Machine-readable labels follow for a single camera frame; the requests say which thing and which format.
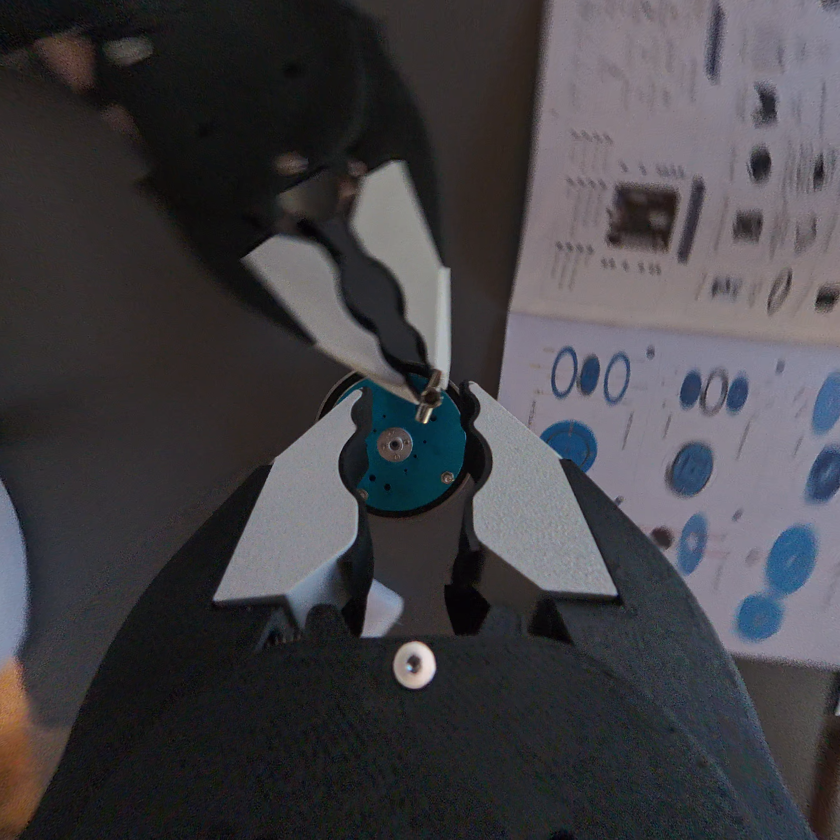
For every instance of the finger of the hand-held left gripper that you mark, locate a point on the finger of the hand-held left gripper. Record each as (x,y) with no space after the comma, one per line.
(400,223)
(295,282)

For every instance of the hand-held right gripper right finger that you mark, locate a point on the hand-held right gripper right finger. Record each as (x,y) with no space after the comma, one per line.
(538,525)

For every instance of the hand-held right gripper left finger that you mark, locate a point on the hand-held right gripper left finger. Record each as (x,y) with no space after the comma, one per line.
(295,538)

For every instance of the blue round base plate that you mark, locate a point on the blue round base plate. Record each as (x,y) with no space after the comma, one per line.
(420,472)

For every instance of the small metal socket wrench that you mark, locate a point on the small metal socket wrench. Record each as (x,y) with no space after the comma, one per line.
(426,412)

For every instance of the white instruction booklet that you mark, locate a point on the white instruction booklet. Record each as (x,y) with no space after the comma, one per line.
(656,394)

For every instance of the dark grey desk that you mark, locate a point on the dark grey desk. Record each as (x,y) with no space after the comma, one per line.
(164,394)

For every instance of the white t-shirt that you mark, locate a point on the white t-shirt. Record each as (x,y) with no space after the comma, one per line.
(12,571)

